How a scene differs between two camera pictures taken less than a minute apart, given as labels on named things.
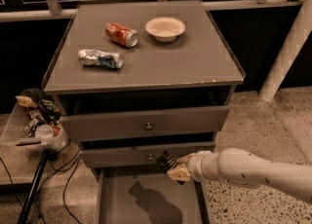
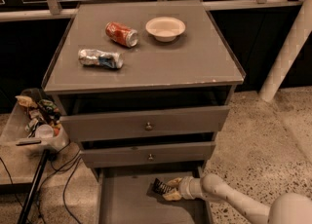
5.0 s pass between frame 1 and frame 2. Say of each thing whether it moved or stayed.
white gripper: moved
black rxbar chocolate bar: moved
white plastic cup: stayed
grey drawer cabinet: stayed
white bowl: stayed
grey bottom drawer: stayed
